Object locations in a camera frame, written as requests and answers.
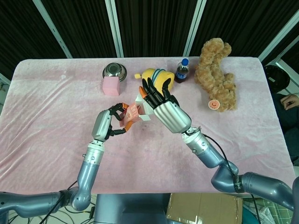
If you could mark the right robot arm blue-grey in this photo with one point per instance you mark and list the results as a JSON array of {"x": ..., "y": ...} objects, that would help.
[{"x": 210, "y": 154}]

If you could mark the bystander dark clothes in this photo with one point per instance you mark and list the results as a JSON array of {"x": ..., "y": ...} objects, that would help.
[{"x": 290, "y": 135}]

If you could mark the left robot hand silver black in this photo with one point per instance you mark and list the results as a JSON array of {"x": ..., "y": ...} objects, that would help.
[{"x": 100, "y": 126}]

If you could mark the pink and white carton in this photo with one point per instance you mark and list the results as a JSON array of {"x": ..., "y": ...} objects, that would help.
[{"x": 132, "y": 113}]

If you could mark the black round object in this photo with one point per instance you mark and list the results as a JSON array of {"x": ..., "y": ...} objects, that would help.
[{"x": 276, "y": 78}]

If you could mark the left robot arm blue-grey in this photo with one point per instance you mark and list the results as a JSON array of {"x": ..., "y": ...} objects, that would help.
[{"x": 88, "y": 168}]

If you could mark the grey robot torso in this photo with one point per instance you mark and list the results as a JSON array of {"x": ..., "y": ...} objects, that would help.
[{"x": 128, "y": 207}]

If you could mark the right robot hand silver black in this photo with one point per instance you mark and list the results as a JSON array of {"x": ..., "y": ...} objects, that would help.
[{"x": 170, "y": 114}]

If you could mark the white aluminium frame post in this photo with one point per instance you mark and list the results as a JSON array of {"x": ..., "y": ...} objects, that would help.
[
  {"x": 115, "y": 30},
  {"x": 4, "y": 79},
  {"x": 53, "y": 30},
  {"x": 194, "y": 28},
  {"x": 280, "y": 32},
  {"x": 288, "y": 67}
]

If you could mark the black pleated curtain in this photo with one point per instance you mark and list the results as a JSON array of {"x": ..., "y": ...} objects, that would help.
[{"x": 151, "y": 23}]

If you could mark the green cutting mat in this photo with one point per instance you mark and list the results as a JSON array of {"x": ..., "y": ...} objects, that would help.
[{"x": 268, "y": 211}]

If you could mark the bystander bare hand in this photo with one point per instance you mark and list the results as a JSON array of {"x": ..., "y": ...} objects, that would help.
[{"x": 289, "y": 101}]

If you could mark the pink cube block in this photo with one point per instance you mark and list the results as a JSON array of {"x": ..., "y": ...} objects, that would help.
[{"x": 111, "y": 86}]

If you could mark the yellow plush toy striped cap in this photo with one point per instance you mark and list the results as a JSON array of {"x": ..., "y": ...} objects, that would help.
[{"x": 156, "y": 74}]

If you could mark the pink fluffy table cloth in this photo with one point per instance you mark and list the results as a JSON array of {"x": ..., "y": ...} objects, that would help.
[{"x": 58, "y": 116}]

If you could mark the brown cardboard box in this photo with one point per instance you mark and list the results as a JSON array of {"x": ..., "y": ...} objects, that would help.
[{"x": 203, "y": 207}]

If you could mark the stainless steel bowl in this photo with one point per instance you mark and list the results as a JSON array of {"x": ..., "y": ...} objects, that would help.
[{"x": 114, "y": 70}]

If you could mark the brown teddy bear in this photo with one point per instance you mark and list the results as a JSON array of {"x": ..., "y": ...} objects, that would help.
[{"x": 210, "y": 70}]

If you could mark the cola bottle blue cap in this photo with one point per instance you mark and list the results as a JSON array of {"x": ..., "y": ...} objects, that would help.
[{"x": 181, "y": 72}]

